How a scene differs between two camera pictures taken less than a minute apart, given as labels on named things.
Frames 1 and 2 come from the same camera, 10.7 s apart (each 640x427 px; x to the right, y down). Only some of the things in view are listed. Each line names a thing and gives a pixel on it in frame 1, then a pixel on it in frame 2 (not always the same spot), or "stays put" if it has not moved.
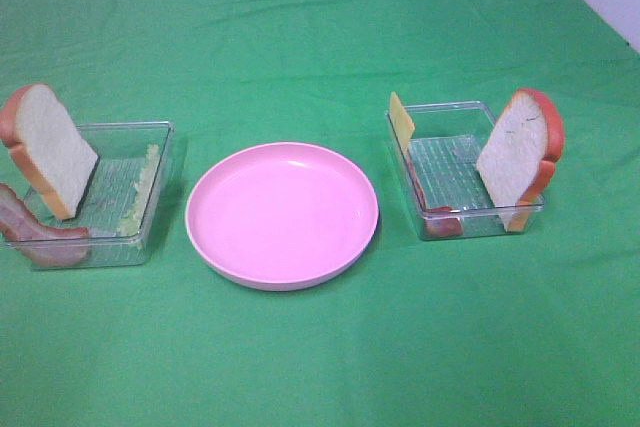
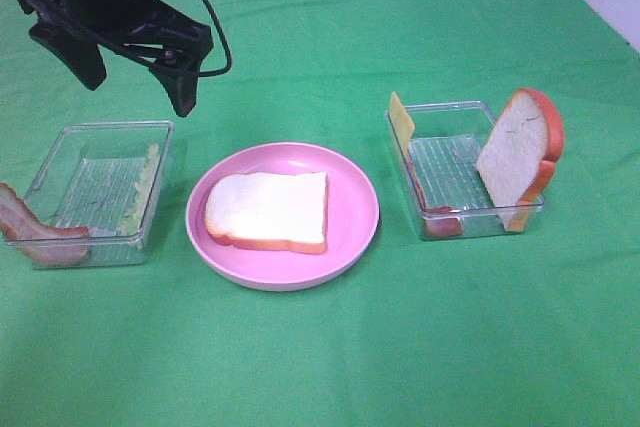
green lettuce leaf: (131, 221) stays put
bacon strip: (440, 221) stays put
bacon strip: (46, 245) stays put
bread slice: (49, 146) to (269, 211)
